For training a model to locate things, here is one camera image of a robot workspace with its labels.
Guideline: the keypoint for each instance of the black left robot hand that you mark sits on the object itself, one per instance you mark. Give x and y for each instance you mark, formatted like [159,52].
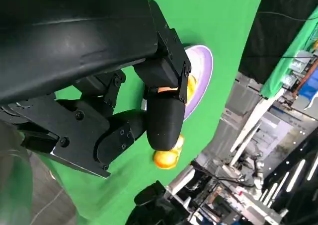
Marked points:
[74,36]

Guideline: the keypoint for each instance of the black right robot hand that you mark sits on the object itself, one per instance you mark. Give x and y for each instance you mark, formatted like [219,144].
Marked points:
[156,210]

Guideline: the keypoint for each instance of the lilac plate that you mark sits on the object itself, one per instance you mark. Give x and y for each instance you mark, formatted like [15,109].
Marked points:
[203,68]

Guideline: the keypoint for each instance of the green table cloth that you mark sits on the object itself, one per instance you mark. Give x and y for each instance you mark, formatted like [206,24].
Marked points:
[211,16]

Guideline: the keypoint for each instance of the green backdrop cloth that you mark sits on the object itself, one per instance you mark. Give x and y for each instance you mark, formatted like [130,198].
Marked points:
[280,71]

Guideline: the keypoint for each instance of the black backdrop curtain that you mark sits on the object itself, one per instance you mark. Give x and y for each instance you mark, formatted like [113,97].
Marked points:
[278,36]

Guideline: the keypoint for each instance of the aluminium frame post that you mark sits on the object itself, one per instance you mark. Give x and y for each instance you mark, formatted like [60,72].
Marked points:
[251,128]

